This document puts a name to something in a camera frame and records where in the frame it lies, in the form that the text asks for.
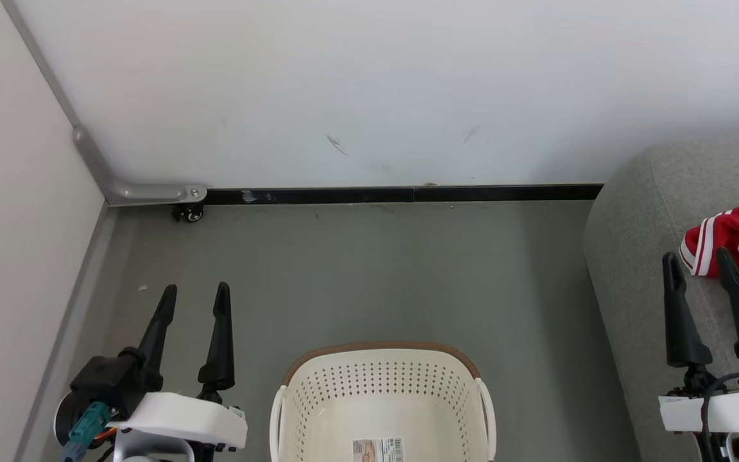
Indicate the black baseboard strip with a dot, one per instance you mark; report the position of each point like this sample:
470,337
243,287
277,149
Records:
408,194

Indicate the grey fabric sofa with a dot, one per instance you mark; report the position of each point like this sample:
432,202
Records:
639,256

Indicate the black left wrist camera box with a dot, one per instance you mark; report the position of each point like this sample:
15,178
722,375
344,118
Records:
110,382

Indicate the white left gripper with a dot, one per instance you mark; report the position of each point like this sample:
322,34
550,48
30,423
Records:
183,420

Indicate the paper label sticker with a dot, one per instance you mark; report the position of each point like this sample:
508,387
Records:
379,450

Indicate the cream perforated laundry basket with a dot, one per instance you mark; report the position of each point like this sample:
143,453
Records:
376,398

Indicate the grey metal floor rail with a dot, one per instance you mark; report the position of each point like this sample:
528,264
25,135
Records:
65,333

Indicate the grey metal frame rail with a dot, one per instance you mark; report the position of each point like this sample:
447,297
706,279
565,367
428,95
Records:
97,173

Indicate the small black caster wheel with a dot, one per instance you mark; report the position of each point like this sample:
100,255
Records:
191,213

